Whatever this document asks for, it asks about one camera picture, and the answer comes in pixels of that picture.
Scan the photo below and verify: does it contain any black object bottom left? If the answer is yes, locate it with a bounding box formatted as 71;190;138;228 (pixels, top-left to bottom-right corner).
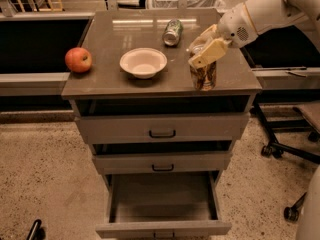
26;219;46;240

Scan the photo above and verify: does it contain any red apple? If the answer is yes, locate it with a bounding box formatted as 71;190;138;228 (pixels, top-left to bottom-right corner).
65;47;92;73

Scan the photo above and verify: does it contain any white paper bowl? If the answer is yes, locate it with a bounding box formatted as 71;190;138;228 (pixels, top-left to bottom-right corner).
119;48;167;79

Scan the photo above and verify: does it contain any middle grey drawer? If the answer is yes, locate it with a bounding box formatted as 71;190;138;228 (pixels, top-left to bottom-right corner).
93;140;233;174

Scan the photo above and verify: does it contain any white wire basket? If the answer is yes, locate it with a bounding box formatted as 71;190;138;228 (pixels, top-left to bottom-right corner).
146;0;226;10

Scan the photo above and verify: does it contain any bottom grey drawer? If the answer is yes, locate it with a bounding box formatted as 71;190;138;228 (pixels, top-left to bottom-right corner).
96;171;231;240

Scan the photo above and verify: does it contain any grey drawer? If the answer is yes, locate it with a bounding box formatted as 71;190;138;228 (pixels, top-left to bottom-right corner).
93;140;233;174
96;171;231;240
76;96;249;144

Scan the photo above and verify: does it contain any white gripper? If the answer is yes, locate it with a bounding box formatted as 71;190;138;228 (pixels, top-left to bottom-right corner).
188;3;258;69

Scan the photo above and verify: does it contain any orange soda can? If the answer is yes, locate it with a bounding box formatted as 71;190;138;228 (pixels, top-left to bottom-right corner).
190;62;216;91

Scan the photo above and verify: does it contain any top grey drawer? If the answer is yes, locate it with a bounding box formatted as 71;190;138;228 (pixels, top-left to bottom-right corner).
76;96;249;144

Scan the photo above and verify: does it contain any green soda can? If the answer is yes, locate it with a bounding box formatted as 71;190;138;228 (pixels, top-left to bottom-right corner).
162;19;183;46

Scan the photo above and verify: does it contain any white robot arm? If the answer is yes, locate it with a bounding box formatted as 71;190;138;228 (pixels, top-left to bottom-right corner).
188;0;320;69

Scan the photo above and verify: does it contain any grey drawer cabinet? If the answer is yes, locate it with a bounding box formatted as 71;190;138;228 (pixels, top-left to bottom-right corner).
61;7;264;240

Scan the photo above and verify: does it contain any black office chair base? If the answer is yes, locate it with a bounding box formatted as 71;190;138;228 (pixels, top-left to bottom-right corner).
250;101;320;223

